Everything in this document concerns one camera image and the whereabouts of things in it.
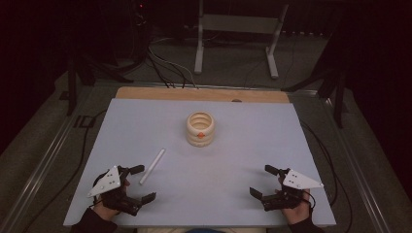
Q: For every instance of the wooden table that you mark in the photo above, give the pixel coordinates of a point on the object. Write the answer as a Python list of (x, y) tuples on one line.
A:
[(194, 94)]

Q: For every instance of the black metal stand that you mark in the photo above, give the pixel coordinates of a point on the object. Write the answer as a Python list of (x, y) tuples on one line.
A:
[(338, 97), (72, 84)]

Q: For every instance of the person's right hand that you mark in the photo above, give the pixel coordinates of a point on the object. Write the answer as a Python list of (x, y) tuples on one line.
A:
[(298, 213)]

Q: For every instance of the cream ribbed cup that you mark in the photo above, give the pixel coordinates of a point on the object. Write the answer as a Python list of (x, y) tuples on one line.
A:
[(200, 137)]

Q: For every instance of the person's left hand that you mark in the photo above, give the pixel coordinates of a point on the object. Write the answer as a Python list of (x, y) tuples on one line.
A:
[(107, 212)]

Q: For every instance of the white straw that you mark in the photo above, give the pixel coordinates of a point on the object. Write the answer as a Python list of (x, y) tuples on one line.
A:
[(152, 166)]

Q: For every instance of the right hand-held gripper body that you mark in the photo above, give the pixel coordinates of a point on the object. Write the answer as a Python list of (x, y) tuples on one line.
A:
[(299, 181)]

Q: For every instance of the white metal stand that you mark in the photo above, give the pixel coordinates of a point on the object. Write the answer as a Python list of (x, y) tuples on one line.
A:
[(238, 24)]

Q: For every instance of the metal floor rail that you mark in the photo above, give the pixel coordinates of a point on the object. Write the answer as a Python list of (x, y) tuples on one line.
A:
[(42, 168), (356, 168)]

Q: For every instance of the pale blue table mat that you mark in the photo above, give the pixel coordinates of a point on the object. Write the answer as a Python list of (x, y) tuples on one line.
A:
[(226, 181)]

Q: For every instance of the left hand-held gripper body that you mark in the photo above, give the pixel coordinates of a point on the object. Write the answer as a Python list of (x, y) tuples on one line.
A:
[(108, 181)]

